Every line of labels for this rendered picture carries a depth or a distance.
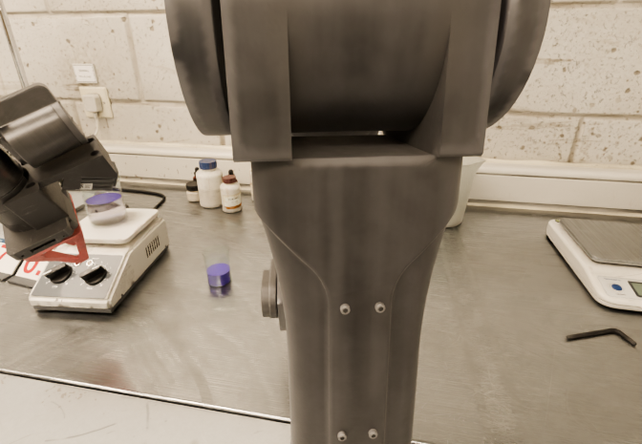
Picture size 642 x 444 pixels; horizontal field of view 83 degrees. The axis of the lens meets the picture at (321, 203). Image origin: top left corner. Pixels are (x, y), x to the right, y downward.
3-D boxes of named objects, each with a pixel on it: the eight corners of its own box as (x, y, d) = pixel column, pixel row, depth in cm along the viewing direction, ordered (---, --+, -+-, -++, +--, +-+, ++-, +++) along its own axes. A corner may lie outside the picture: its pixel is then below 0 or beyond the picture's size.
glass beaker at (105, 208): (80, 230, 62) (66, 184, 58) (104, 214, 68) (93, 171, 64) (119, 232, 61) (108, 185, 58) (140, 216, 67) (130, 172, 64)
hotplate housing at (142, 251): (113, 316, 55) (99, 271, 51) (31, 312, 55) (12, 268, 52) (176, 242, 75) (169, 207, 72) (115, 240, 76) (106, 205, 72)
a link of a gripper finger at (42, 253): (99, 223, 54) (59, 184, 46) (112, 259, 50) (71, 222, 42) (52, 247, 52) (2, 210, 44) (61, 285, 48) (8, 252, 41)
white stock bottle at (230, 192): (220, 208, 90) (216, 176, 87) (238, 203, 93) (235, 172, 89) (226, 215, 87) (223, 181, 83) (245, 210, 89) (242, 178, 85)
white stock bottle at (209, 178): (215, 210, 89) (209, 165, 84) (194, 206, 91) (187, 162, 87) (230, 200, 94) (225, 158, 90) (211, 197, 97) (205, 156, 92)
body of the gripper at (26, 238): (61, 181, 48) (21, 141, 42) (77, 236, 43) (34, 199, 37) (9, 204, 46) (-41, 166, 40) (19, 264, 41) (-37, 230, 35)
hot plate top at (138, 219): (126, 244, 58) (125, 240, 58) (55, 242, 59) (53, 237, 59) (160, 213, 69) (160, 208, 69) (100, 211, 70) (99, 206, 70)
